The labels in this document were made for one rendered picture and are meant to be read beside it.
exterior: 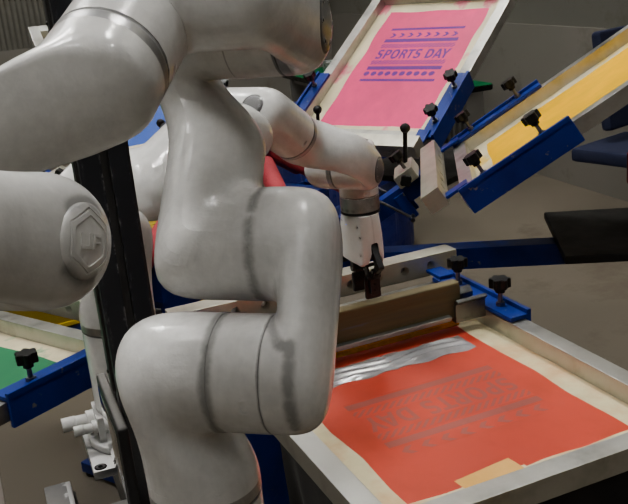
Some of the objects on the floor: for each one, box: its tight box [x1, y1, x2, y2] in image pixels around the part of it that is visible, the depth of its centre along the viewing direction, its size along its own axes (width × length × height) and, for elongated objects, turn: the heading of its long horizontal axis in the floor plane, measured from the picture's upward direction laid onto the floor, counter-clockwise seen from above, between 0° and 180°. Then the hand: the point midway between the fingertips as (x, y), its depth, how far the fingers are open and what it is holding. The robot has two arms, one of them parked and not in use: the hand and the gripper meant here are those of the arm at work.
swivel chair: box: [572, 25, 628, 207], centre depth 509 cm, size 69×66×119 cm
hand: (366, 284), depth 180 cm, fingers open, 4 cm apart
